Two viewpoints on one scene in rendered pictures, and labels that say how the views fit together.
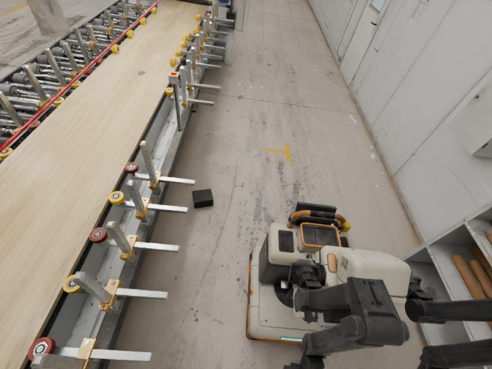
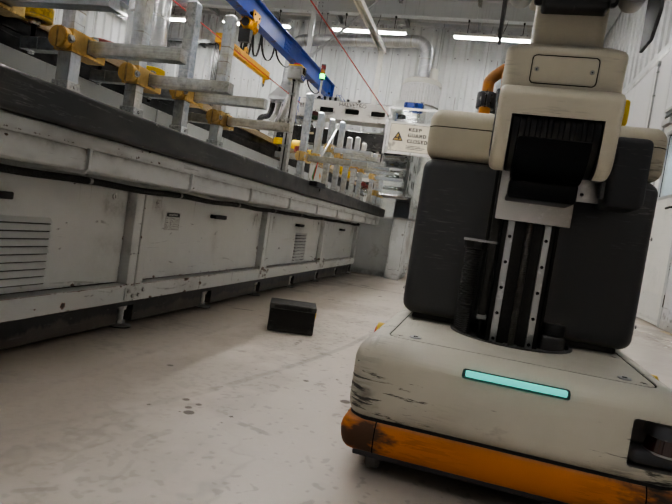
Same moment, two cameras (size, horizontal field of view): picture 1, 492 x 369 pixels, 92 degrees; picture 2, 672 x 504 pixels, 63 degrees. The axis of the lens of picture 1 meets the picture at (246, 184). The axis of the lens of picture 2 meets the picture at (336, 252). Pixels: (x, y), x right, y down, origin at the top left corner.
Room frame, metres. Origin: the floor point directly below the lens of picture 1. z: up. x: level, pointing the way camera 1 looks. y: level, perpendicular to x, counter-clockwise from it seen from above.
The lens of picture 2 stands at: (-0.77, -0.53, 0.49)
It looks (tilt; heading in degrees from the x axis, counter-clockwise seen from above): 3 degrees down; 20
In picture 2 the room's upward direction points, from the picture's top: 8 degrees clockwise
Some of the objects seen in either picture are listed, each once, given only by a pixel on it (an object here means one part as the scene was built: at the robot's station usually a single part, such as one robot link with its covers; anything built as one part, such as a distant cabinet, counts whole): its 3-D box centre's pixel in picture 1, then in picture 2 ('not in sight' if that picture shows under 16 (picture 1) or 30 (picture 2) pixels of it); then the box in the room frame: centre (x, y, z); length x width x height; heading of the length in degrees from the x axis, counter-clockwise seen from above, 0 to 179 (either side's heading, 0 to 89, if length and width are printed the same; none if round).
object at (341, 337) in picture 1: (337, 338); not in sight; (0.13, -0.33, 1.40); 0.11 x 0.06 x 0.43; 96
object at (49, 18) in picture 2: (77, 286); (33, 27); (0.24, 0.69, 0.85); 0.08 x 0.08 x 0.11
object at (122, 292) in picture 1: (122, 292); (101, 50); (0.26, 0.50, 0.81); 0.43 x 0.03 x 0.04; 96
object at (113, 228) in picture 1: (124, 246); (139, 51); (0.47, 0.57, 0.88); 0.04 x 0.04 x 0.48; 6
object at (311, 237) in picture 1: (317, 239); not in sight; (0.73, -0.49, 0.87); 0.23 x 0.15 x 0.11; 95
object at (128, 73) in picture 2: (129, 247); (140, 78); (0.49, 0.57, 0.81); 0.14 x 0.06 x 0.05; 6
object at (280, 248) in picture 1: (303, 261); (527, 213); (0.71, -0.49, 0.59); 0.55 x 0.34 x 0.83; 95
